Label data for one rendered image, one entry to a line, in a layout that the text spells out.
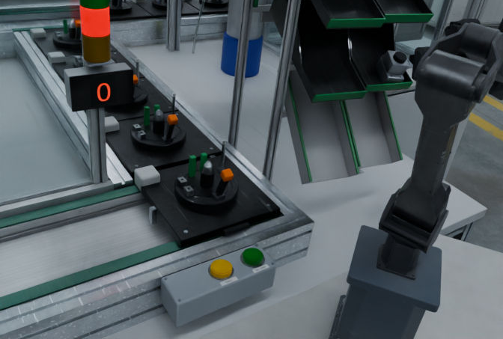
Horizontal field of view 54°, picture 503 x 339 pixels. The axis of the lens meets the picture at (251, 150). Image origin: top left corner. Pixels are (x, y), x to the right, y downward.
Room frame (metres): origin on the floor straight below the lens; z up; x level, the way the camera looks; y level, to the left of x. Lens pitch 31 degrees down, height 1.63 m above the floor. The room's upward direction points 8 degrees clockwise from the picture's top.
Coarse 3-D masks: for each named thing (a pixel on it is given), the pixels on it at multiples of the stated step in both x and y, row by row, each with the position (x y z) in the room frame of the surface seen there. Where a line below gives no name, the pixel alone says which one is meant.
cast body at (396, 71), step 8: (384, 56) 1.11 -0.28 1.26; (392, 56) 1.09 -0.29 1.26; (400, 56) 1.09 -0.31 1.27; (376, 64) 1.13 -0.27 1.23; (384, 64) 1.10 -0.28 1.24; (392, 64) 1.07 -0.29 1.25; (400, 64) 1.08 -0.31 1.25; (408, 64) 1.09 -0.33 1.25; (384, 72) 1.09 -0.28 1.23; (392, 72) 1.08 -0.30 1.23; (400, 72) 1.09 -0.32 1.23; (384, 80) 1.08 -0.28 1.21; (392, 80) 1.08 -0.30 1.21; (400, 80) 1.08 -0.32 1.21
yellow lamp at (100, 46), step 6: (84, 36) 0.85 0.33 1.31; (108, 36) 0.86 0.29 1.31; (84, 42) 0.85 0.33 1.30; (90, 42) 0.85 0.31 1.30; (96, 42) 0.85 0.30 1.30; (102, 42) 0.85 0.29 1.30; (108, 42) 0.86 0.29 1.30; (84, 48) 0.85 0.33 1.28; (90, 48) 0.84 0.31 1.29; (96, 48) 0.85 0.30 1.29; (102, 48) 0.85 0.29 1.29; (108, 48) 0.86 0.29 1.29; (84, 54) 0.85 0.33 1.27; (90, 54) 0.85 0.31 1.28; (96, 54) 0.85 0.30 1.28; (102, 54) 0.85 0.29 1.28; (108, 54) 0.86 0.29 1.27; (90, 60) 0.85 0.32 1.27; (96, 60) 0.85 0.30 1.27; (102, 60) 0.85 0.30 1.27; (108, 60) 0.86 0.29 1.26
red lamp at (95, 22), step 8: (80, 8) 0.86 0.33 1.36; (88, 8) 0.85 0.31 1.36; (104, 8) 0.86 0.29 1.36; (88, 16) 0.84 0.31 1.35; (96, 16) 0.85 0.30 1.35; (104, 16) 0.86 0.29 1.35; (88, 24) 0.85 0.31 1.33; (96, 24) 0.85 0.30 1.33; (104, 24) 0.86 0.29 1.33; (88, 32) 0.85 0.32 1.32; (96, 32) 0.85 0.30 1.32; (104, 32) 0.86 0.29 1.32
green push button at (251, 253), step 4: (248, 248) 0.72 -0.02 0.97; (252, 248) 0.72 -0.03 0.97; (256, 248) 0.73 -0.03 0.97; (244, 252) 0.71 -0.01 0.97; (248, 252) 0.71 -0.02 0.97; (252, 252) 0.71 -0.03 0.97; (256, 252) 0.71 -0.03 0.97; (260, 252) 0.72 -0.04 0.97; (244, 256) 0.70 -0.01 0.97; (248, 256) 0.70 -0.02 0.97; (252, 256) 0.70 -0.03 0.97; (256, 256) 0.70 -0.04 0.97; (260, 256) 0.71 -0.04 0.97; (244, 260) 0.70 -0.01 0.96; (248, 260) 0.69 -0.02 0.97; (252, 260) 0.69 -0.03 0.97; (256, 260) 0.69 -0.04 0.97; (260, 260) 0.70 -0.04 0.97; (252, 264) 0.69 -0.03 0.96; (256, 264) 0.69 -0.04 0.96
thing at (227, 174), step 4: (220, 168) 0.85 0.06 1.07; (224, 168) 0.85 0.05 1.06; (228, 168) 0.84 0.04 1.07; (220, 172) 0.84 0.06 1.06; (224, 172) 0.82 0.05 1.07; (228, 172) 0.83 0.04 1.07; (224, 176) 0.82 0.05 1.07; (228, 176) 0.82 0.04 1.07; (232, 176) 0.82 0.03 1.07; (220, 180) 0.83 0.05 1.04; (224, 180) 0.82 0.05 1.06; (228, 180) 0.82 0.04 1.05; (220, 184) 0.83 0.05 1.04; (224, 184) 0.83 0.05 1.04; (220, 188) 0.83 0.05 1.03; (224, 188) 0.84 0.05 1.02; (216, 192) 0.84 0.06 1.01; (220, 192) 0.84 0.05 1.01
